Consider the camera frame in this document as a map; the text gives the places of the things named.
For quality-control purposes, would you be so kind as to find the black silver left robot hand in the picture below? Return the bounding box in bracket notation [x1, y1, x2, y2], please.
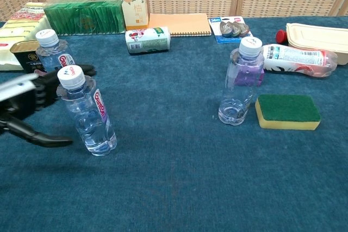
[0, 64, 97, 148]

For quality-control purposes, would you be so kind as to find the white green printed can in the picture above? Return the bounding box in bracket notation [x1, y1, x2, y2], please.
[125, 27, 171, 55]

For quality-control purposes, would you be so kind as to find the green yellow scouring sponge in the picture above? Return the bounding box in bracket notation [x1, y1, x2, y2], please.
[254, 94, 321, 131]

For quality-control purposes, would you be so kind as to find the beige lidded food container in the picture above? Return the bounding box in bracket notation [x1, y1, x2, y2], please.
[285, 22, 348, 66]

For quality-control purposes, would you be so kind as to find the orange spiral notebook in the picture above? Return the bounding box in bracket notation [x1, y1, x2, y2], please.
[148, 13, 212, 37]

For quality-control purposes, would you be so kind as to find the purple small carton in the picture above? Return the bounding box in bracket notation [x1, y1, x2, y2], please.
[233, 63, 265, 87]

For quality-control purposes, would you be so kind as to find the orange cream pomelo carton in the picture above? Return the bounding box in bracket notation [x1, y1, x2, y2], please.
[114, 0, 150, 31]

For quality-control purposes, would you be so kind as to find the white red labelled drink bottle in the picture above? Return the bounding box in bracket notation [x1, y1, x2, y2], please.
[260, 43, 339, 78]

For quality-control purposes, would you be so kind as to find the clear box of green sachets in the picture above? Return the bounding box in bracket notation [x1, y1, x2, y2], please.
[43, 0, 126, 36]

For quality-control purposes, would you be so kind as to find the blue table cloth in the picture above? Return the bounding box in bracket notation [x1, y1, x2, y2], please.
[0, 16, 348, 232]

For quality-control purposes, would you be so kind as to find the black gold luncheon meat tin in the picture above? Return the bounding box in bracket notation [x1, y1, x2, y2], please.
[9, 40, 52, 80]

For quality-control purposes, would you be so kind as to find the red round plastic object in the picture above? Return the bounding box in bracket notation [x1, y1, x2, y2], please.
[275, 29, 289, 45]

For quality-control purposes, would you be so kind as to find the blue correction tape blister pack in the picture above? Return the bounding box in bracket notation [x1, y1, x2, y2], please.
[208, 16, 257, 44]

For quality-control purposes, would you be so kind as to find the yellow white sponge multipack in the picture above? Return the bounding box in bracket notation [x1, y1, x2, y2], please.
[0, 2, 54, 72]

